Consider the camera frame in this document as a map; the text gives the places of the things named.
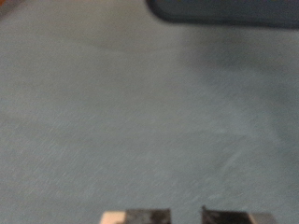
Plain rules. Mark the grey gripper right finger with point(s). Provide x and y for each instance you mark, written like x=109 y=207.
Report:
x=230 y=217

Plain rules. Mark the black Keurig coffee machine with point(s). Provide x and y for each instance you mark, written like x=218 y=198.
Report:
x=149 y=109

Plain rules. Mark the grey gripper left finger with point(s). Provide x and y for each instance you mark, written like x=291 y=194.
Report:
x=140 y=217

